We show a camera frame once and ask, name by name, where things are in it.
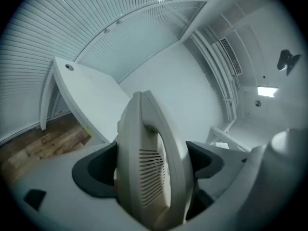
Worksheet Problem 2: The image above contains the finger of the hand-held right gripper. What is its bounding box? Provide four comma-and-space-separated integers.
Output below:
187, 128, 308, 231

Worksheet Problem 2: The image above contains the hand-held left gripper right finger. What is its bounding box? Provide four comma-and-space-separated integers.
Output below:
185, 140, 252, 203

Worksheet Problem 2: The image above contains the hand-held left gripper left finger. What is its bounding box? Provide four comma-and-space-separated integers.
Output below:
9, 141, 150, 231

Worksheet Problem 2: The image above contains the white push-button telephone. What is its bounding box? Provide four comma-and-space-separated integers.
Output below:
116, 90, 201, 231

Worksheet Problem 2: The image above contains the yellow sticker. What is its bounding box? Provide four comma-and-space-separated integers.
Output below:
84, 125, 96, 139

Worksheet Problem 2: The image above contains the white desk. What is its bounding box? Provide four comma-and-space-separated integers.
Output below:
39, 56, 135, 144

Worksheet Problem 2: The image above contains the rectangular ceiling light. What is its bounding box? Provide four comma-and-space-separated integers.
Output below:
257, 85, 279, 98

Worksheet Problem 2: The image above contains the white ceiling pipe run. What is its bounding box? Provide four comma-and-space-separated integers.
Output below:
190, 29, 242, 129

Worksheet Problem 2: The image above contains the white ceiling air vent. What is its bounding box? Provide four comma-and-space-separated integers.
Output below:
218, 37, 243, 77

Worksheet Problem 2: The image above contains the white window blind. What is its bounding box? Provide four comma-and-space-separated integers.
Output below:
74, 0, 208, 84
0, 0, 217, 145

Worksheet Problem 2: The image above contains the black ceiling camera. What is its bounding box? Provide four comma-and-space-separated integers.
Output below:
276, 49, 303, 77

